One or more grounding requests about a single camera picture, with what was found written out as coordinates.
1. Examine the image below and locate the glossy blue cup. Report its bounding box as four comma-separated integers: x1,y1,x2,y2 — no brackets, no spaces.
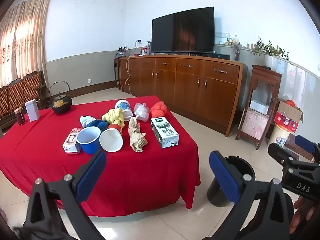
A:
76,126,102,155

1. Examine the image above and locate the black cast iron teapot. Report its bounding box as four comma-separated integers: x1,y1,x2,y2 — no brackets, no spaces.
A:
48,81,73,115

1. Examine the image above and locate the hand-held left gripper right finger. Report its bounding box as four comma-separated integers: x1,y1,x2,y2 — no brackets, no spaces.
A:
209,151,295,240

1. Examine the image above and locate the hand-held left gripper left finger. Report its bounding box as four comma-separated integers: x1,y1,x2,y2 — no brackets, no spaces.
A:
24,151,107,240

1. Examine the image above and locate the white red tissue packet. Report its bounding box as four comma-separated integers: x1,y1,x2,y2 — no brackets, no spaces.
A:
62,128,83,154

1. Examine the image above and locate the person's right hand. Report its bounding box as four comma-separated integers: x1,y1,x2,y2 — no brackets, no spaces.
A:
289,196,320,235

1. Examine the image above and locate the white wall shelf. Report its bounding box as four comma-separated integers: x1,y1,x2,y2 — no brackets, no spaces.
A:
215,31,232,44

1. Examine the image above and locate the pink floral box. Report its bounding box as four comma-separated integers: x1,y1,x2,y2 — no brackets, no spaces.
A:
241,107,270,140

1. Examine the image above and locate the red plastic bag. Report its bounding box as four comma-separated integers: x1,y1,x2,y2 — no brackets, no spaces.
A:
149,101,167,118

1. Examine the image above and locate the bottles and red-lid jar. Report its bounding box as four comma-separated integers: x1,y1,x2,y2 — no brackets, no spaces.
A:
141,41,152,55

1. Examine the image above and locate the small dark side table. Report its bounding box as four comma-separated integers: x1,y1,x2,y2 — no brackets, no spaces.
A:
114,57,122,90

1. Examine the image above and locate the cardboard box red print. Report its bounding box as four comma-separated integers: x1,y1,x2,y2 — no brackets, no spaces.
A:
274,101,304,133

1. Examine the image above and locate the potted plant white vase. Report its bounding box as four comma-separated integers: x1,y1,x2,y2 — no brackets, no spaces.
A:
251,35,290,72

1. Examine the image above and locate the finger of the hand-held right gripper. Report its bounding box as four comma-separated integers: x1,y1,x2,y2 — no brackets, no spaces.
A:
295,135,320,164
268,144,300,170

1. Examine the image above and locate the dark red jar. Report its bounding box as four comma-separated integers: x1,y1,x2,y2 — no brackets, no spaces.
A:
14,107,26,125

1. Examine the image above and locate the yellow cloth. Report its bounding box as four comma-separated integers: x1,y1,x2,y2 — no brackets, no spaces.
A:
101,108,125,129

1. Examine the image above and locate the small potted plant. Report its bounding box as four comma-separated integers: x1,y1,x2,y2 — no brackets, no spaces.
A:
115,46,129,57

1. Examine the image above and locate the long wooden sideboard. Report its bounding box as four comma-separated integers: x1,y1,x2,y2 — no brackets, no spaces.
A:
118,54,244,137

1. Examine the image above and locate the blue face mask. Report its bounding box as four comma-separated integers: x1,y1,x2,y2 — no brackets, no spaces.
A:
79,115,97,127

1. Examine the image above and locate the white hanging cable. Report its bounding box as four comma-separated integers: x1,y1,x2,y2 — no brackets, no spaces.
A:
124,56,133,93

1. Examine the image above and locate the beige patterned curtain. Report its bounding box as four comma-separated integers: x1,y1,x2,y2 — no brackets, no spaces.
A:
0,0,52,88

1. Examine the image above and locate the white tin box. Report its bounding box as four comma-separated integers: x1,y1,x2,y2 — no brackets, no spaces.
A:
25,99,40,122

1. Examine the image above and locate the black trash bin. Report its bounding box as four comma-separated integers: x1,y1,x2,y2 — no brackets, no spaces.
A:
207,156,256,207

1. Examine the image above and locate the clear plastic bag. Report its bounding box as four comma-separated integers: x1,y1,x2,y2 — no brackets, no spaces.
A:
133,102,150,122

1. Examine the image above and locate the beige paper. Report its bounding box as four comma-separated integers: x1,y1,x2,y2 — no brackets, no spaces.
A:
127,116,148,153

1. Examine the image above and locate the white floral bucket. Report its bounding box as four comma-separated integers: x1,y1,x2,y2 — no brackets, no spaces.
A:
270,125,292,147

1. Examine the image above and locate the blue patterned paper cup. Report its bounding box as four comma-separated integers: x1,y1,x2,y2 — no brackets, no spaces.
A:
115,99,133,121

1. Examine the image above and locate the carved wooden stand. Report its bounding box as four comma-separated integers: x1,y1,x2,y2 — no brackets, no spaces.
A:
235,64,283,150

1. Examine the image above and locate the white green milk carton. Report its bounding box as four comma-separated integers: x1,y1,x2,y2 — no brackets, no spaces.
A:
150,117,180,149

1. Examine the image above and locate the black sound bar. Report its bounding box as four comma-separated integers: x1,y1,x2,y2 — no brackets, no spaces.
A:
209,52,230,60

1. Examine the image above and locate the wooden lattice bench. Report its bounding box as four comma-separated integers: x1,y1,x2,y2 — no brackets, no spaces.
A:
0,70,47,128

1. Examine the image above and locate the black flat television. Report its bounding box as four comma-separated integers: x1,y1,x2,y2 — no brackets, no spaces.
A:
151,7,215,54

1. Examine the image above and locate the vase with dried flowers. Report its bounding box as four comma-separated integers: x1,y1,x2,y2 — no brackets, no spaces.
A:
232,42,243,62

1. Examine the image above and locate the white red paper cup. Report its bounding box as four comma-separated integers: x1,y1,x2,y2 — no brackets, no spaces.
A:
99,123,124,153

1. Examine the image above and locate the red tablecloth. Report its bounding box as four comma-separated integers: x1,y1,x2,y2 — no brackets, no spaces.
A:
0,95,202,217

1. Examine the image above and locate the blue cloth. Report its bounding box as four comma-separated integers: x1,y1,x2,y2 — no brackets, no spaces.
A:
86,119,109,132

